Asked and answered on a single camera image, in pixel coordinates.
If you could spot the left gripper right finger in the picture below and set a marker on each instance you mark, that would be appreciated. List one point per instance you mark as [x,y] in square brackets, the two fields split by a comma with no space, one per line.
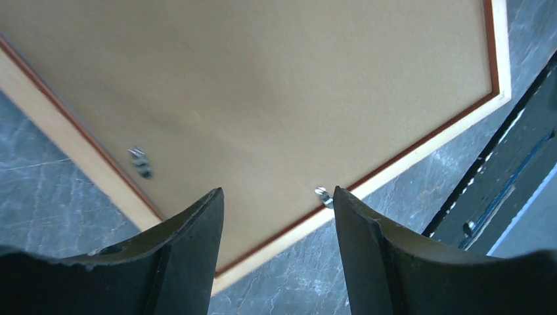
[390,269]

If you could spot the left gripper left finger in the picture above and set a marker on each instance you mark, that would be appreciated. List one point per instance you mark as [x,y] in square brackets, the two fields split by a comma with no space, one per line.
[167,269]

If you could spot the brown cardboard backing board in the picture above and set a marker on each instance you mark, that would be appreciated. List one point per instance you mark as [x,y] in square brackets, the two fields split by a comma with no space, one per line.
[261,87]

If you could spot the wooden picture frame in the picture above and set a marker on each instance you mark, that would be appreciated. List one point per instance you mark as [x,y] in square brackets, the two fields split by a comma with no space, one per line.
[435,143]

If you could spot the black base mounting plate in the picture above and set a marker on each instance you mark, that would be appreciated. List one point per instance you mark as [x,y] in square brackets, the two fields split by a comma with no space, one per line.
[507,172]

